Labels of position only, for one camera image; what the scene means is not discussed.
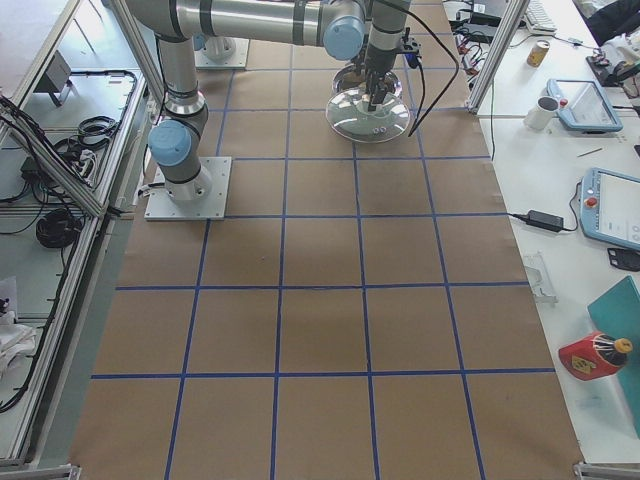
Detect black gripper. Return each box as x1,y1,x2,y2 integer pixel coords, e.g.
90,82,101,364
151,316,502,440
364,45,396,111

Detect glass pot lid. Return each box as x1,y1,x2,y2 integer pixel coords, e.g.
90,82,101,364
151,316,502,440
326,87,411,143

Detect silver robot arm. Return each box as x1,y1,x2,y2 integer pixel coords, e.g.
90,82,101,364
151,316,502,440
126,0,409,116
148,35,211,202

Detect white cooking pot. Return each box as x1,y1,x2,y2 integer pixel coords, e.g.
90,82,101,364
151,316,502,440
332,63,404,99

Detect yellow drink can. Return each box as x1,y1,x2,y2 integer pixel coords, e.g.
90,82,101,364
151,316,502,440
526,40,550,68

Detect white mug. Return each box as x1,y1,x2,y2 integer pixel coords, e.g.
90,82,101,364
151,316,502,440
523,96,559,131

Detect small black power brick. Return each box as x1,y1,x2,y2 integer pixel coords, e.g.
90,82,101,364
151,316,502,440
525,210,564,233

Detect far teach pendant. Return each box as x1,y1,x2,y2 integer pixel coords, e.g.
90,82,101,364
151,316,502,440
546,79,623,134

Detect teach pendant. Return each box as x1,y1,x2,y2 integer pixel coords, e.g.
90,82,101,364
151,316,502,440
579,168,639,251
546,79,623,134

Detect clear plastic holder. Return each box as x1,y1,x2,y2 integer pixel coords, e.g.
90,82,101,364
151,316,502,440
522,252,558,304

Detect near teach pendant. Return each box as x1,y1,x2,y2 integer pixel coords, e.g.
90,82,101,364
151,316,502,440
579,168,639,251

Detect teal folder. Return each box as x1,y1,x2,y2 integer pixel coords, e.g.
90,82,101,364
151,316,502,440
587,275,639,436

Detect white crumpled cloth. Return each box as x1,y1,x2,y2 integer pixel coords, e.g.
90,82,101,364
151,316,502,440
0,277,39,386

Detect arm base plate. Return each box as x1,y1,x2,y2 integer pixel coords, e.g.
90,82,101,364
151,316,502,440
144,156,232,221
193,36,250,70

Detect coiled black cables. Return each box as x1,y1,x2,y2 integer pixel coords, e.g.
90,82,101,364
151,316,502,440
34,207,84,250

